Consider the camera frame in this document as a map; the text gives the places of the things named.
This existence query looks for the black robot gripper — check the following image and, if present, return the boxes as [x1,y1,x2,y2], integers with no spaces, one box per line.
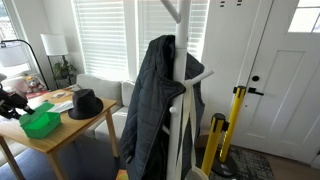
[0,84,34,119]

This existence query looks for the green plastic chest container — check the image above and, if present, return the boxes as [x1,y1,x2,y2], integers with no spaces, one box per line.
[19,102,61,139]

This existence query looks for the plush toy bear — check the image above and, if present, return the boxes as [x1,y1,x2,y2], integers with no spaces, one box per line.
[26,76,45,93]

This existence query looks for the black arc floor lamp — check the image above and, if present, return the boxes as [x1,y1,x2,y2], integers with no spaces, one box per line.
[0,39,47,85]

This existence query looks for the small wooden table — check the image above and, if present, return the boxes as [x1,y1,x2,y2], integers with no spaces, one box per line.
[0,98,119,180]

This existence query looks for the white paper on table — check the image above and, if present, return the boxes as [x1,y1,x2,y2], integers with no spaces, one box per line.
[49,100,74,113]

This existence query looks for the green potted plant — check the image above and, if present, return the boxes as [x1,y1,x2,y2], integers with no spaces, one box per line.
[53,60,76,78]

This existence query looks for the white shade floor lamp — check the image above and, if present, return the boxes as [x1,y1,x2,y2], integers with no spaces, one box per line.
[41,34,71,84]

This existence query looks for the black fedora hat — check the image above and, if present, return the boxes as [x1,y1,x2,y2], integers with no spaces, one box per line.
[68,89,103,120]

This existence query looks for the light grey sofa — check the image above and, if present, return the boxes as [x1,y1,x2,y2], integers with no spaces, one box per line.
[0,74,134,157]

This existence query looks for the white window blinds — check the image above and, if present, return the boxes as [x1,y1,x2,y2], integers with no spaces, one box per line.
[71,0,210,83]

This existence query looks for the dark blue puffer jacket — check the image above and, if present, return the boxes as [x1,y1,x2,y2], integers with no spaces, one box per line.
[119,34,206,180]

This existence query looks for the white coat rack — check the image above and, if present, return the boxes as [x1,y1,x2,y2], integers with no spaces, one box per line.
[160,0,214,180]

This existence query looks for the cream tote bag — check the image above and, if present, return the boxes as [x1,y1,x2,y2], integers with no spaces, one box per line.
[175,80,209,180]

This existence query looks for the white front door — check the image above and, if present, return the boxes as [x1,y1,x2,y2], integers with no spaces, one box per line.
[232,0,320,164]

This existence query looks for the near yellow stanchion post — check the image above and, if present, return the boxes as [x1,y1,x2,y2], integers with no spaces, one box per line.
[201,113,227,176]

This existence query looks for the black door handle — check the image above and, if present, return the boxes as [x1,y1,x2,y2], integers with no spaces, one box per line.
[248,87,264,96]

